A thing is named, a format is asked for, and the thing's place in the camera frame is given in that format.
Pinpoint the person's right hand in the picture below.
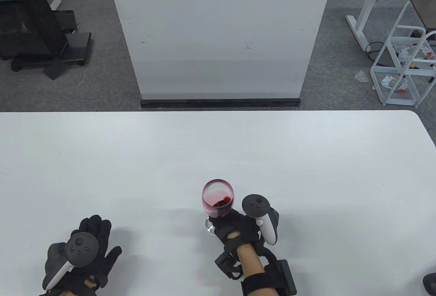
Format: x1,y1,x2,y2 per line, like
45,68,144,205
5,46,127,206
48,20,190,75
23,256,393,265
208,209,280,247

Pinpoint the person's left hand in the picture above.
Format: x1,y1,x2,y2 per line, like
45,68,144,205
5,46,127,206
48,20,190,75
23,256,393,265
42,215,122,296

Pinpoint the clear wine glass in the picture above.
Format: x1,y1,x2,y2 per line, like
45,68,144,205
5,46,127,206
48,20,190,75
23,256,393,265
202,179,235,237

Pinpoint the person's right forearm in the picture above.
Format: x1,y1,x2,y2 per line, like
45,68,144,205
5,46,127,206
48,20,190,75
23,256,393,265
236,242,276,296

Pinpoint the grey and white hand controller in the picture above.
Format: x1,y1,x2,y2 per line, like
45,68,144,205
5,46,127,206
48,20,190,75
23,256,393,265
43,233,99,291
242,194,278,245

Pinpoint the white table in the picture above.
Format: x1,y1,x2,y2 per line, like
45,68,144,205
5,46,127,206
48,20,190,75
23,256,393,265
0,110,436,296

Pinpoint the black partition base bar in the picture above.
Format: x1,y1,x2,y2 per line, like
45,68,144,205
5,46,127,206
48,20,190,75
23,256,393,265
140,98,301,109

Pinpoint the white partition board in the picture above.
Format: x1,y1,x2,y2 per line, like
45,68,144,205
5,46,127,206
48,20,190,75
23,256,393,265
104,0,336,100

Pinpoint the black wheeled stand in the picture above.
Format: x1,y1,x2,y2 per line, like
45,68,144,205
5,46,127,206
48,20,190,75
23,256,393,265
11,32,92,72

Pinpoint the black rounded object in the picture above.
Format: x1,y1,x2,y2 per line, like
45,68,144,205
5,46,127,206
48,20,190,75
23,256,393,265
422,272,436,295

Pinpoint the small black box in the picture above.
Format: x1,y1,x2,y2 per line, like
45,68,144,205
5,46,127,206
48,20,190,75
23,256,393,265
54,10,78,33

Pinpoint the black monitor stand cart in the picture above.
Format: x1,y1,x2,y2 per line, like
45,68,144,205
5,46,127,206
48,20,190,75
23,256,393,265
0,0,67,61

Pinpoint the pile of crumpled wrappers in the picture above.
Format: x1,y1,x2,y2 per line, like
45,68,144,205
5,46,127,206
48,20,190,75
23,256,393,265
396,45,436,70

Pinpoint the brown board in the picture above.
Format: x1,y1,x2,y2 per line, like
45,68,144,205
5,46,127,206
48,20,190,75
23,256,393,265
407,0,436,32

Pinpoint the black glove sensor bracket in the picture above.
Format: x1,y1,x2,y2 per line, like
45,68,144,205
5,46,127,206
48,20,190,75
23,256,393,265
215,238,244,280

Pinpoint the black glove cable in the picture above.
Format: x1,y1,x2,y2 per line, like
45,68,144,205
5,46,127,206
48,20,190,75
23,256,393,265
260,246,279,269

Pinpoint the black wrist strap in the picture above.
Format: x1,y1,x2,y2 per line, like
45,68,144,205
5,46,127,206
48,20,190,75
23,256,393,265
240,272,283,296

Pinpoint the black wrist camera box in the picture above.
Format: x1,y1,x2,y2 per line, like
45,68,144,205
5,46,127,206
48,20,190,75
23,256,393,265
272,259,297,296

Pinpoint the black floor cable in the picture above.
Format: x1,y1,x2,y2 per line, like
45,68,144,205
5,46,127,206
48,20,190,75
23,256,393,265
365,41,387,61

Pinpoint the white wire rack cart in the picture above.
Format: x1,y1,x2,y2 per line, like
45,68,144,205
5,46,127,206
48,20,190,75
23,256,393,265
370,1,436,107

